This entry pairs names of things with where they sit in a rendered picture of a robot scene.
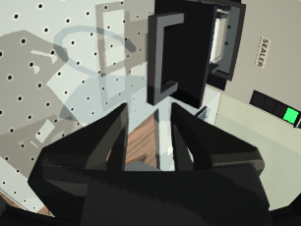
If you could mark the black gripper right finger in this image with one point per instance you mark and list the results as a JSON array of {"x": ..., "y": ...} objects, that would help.
[{"x": 210, "y": 146}]

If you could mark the grey heat sealer housing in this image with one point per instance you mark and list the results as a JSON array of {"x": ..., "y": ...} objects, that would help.
[{"x": 265, "y": 54}]

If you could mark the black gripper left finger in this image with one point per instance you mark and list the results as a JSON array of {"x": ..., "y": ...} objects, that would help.
[{"x": 90, "y": 145}]

